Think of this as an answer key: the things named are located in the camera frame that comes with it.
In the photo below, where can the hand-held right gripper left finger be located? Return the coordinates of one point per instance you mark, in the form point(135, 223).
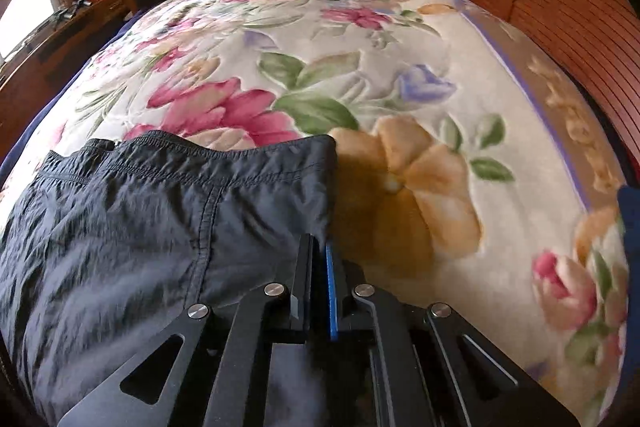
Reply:
point(300, 282)

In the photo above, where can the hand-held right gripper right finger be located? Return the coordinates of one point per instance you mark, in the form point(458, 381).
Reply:
point(331, 297)

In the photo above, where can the black jacket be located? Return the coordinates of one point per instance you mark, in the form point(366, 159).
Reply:
point(125, 227)

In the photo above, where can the floral blanket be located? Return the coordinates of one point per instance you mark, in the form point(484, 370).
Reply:
point(400, 57)

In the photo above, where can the blue cloth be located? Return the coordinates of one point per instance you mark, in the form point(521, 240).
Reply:
point(630, 222)

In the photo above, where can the wooden desk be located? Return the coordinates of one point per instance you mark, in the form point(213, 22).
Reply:
point(50, 52)

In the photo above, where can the window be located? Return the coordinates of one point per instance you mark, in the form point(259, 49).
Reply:
point(30, 7)

